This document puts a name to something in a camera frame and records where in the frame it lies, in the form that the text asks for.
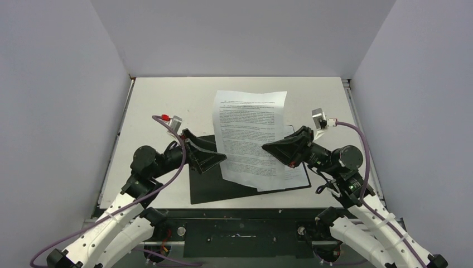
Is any aluminium frame rail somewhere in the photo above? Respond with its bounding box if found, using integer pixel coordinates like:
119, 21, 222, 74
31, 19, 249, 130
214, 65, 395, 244
72, 218, 414, 268

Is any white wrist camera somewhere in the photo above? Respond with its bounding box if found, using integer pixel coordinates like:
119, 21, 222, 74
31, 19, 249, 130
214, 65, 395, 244
312, 108, 337, 141
167, 116, 183, 135

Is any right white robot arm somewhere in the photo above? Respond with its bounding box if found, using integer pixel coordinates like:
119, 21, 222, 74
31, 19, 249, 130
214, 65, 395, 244
262, 126, 448, 267

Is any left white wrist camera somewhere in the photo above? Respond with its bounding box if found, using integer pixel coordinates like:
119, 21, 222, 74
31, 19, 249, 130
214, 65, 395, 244
167, 116, 183, 135

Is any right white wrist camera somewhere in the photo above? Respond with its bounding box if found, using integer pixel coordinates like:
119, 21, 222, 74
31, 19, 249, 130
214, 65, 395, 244
312, 108, 337, 141

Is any grey and black folder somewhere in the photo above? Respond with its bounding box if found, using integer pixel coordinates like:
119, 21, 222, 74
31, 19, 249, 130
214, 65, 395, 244
188, 126, 312, 205

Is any printed paper sheet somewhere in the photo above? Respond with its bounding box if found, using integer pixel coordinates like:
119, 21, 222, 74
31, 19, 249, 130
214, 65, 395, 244
213, 90, 287, 192
282, 126, 310, 190

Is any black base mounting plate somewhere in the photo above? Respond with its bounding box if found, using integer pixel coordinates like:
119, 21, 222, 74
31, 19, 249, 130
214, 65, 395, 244
90, 206, 390, 260

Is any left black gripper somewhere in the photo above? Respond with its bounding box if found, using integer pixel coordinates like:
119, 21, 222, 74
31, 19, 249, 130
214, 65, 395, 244
152, 128, 226, 179

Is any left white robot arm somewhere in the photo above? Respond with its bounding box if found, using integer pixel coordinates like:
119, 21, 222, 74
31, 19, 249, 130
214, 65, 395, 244
46, 129, 226, 267

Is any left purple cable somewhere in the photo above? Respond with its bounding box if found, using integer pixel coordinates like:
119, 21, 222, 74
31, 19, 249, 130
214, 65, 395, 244
29, 115, 186, 268

